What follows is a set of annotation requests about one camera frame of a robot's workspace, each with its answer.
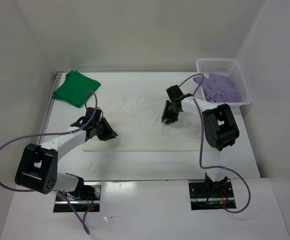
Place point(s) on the lavender t shirt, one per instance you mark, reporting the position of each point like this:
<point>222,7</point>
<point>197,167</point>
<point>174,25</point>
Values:
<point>218,88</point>

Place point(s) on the white plastic basket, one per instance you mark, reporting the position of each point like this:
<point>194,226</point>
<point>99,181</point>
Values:
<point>226,67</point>

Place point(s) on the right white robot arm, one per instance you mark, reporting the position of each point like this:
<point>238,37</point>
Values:
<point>219,129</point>

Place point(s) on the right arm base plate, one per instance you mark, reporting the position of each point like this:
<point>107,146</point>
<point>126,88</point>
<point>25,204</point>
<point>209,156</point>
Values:
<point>200,199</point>

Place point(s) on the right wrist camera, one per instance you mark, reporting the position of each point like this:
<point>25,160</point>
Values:
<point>174,93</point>

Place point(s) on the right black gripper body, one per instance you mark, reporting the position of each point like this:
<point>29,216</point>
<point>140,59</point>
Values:
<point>176,111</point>

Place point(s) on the cream white t shirt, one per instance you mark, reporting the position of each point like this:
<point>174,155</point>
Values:
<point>136,118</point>

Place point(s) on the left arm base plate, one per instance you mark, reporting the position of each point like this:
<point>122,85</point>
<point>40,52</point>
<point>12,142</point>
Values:
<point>90,196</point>

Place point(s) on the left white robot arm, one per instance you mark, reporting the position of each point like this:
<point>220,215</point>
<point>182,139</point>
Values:
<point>38,167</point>

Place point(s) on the green t shirt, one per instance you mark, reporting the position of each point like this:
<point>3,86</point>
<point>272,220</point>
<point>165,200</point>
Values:
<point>74,88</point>

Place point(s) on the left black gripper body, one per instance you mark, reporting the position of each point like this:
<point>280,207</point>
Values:
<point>95,125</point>

